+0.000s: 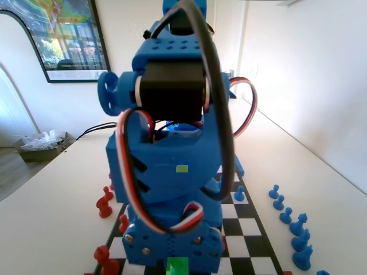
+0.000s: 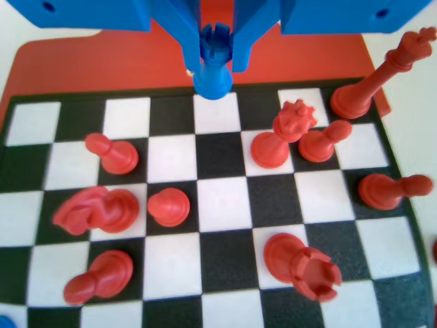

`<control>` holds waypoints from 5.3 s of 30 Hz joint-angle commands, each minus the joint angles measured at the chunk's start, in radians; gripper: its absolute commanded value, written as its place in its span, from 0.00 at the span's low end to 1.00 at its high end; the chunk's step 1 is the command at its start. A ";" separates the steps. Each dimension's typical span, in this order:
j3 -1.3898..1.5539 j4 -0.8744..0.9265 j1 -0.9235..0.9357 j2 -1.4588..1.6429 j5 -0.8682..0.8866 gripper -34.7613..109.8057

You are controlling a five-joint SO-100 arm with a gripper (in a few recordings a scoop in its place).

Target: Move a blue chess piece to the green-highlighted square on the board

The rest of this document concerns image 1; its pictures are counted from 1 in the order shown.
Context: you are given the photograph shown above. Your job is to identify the captured red chess pieces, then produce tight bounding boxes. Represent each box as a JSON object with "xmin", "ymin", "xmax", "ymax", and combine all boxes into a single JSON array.
[{"xmin": 93, "ymin": 245, "xmax": 121, "ymax": 275}]

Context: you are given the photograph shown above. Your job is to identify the red white black servo wire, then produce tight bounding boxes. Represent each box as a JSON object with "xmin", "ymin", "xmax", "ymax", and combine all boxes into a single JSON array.
[
  {"xmin": 228, "ymin": 76, "xmax": 259, "ymax": 139},
  {"xmin": 116, "ymin": 109, "xmax": 205, "ymax": 235}
]

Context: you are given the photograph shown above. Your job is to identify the black and white chessboard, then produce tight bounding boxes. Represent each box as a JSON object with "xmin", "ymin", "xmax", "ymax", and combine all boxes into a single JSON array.
[{"xmin": 92, "ymin": 163, "xmax": 284, "ymax": 275}]

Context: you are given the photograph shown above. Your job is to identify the thick black camera cable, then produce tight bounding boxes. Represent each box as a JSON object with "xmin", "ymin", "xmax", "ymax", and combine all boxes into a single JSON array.
[{"xmin": 143, "ymin": 0, "xmax": 235, "ymax": 203}]

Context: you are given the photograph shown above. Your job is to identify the black framed poster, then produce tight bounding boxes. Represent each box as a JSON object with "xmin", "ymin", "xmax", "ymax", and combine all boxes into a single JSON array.
[{"xmin": 0, "ymin": 0, "xmax": 114, "ymax": 84}]

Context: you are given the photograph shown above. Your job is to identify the clear plastic bag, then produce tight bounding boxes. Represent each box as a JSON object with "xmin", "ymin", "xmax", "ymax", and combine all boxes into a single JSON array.
[{"xmin": 21, "ymin": 129, "xmax": 66, "ymax": 152}]

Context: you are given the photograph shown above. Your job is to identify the cardboard box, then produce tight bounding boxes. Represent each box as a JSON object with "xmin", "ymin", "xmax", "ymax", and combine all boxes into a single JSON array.
[{"xmin": 14, "ymin": 131, "xmax": 76, "ymax": 163}]

